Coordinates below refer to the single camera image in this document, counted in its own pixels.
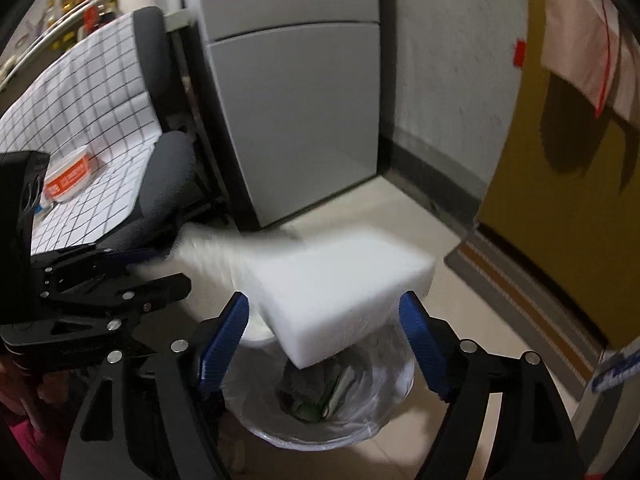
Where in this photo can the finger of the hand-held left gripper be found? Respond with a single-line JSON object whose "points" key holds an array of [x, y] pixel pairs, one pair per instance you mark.
{"points": [[135, 256], [155, 292]]}

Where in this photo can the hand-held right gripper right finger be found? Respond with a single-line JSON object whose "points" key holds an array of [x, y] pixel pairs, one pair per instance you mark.
{"points": [[425, 345]]}

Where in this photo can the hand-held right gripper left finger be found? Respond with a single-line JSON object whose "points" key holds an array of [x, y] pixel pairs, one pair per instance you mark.
{"points": [[225, 335]]}

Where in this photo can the clear plastic bin liner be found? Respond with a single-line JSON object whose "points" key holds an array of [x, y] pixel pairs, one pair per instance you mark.
{"points": [[380, 395]]}

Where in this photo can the white paper tissue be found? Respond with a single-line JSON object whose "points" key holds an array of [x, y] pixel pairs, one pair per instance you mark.
{"points": [[215, 252]]}

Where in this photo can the white foam block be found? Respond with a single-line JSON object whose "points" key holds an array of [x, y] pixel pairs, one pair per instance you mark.
{"points": [[340, 300]]}

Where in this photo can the trash bin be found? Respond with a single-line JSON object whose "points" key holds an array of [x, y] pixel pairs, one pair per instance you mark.
{"points": [[320, 435]]}

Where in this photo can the orange white paper bowl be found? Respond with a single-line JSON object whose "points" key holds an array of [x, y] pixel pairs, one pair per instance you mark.
{"points": [[70, 180]]}

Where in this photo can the grey office chair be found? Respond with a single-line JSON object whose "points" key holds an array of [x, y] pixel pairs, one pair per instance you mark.
{"points": [[160, 180]]}

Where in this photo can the striped floor mat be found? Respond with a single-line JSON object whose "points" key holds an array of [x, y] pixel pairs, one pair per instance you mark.
{"points": [[525, 320]]}

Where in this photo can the white checkered cloth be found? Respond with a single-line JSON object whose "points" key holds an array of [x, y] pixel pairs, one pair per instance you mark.
{"points": [[100, 85]]}

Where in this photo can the yellow door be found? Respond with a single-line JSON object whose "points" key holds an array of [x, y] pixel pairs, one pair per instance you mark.
{"points": [[565, 210]]}

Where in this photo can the grey refrigerator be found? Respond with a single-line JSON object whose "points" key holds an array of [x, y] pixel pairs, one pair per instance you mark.
{"points": [[290, 110]]}

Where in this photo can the hanging pale towel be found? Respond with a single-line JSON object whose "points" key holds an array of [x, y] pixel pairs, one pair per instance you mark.
{"points": [[580, 35]]}

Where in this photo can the white curved wall shelf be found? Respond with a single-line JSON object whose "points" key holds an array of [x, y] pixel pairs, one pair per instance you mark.
{"points": [[45, 35]]}

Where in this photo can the red wall tag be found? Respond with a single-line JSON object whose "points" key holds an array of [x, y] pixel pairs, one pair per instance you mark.
{"points": [[520, 52]]}

